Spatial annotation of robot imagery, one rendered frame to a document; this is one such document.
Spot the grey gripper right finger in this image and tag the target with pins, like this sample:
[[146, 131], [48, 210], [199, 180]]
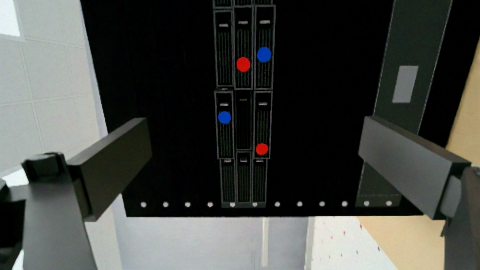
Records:
[[442, 184]]

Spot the tan wooden board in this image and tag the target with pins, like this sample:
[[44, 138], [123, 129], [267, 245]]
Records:
[[413, 242]]

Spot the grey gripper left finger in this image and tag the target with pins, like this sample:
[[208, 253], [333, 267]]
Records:
[[55, 237]]

